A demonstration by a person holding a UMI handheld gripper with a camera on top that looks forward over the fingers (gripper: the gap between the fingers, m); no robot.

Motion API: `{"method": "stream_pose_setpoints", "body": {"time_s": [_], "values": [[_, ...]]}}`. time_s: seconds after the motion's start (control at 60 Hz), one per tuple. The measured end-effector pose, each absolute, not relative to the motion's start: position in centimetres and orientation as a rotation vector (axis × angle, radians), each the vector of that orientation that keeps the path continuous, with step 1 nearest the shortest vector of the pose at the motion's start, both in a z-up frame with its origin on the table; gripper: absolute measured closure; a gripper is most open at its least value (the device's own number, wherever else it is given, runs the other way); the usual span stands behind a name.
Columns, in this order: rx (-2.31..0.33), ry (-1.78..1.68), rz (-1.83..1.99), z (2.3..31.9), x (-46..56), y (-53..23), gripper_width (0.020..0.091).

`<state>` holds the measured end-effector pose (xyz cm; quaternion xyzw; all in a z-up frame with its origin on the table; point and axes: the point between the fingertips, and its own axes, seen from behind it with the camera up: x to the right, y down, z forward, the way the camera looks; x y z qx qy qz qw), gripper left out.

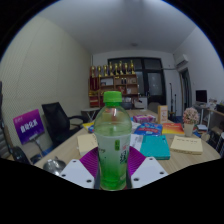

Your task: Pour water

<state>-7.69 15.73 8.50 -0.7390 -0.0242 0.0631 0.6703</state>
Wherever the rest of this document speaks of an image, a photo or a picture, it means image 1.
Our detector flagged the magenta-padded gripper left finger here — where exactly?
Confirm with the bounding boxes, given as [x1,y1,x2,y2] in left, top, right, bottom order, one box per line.
[59,147,101,190]

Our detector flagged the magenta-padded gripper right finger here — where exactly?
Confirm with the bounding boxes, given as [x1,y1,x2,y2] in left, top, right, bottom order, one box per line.
[126,146,169,190]

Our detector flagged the green drink bottle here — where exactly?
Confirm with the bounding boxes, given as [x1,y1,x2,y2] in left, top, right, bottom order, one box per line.
[93,90,133,191]

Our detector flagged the teal book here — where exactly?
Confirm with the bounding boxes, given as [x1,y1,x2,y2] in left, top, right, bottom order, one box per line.
[139,134,172,161]

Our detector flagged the steel bowl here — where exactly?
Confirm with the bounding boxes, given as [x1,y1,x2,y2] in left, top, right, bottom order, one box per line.
[42,157,67,176]

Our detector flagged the white paper booklet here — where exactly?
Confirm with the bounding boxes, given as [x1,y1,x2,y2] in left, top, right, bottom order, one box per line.
[129,133,144,152]

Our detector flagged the blue packet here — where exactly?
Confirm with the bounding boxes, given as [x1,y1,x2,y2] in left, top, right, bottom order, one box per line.
[134,122,164,137]

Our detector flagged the red book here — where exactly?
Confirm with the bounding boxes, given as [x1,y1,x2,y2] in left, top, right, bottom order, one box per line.
[161,122,185,136]

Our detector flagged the pink packet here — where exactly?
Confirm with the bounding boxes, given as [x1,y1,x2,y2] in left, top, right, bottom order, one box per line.
[132,114,157,124]

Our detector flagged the black office chair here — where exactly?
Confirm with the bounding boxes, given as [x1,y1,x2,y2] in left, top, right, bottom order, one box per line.
[41,101,86,144]

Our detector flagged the orange carton box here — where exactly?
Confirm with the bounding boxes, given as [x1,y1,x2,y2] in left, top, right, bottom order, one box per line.
[157,104,169,125]

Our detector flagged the black suitcase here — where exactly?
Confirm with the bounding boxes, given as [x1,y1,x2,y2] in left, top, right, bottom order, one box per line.
[9,145,32,165]

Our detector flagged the small round side table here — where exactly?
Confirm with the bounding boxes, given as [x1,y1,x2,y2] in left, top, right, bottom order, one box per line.
[80,107,101,122]

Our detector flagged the purple sign board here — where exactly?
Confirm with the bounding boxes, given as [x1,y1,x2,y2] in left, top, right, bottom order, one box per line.
[12,108,46,146]

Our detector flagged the potted pink flowers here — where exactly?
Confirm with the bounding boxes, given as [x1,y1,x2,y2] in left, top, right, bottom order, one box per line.
[182,106,200,138]

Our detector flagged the black computer monitor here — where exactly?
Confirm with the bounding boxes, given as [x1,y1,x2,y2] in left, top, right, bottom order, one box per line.
[195,89,208,104]

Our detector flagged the wooden shelf unit with trophies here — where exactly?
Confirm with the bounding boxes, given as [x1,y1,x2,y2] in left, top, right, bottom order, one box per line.
[88,59,139,108]

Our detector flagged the white air conditioner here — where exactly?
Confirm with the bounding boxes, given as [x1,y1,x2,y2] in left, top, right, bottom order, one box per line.
[174,53,190,68]

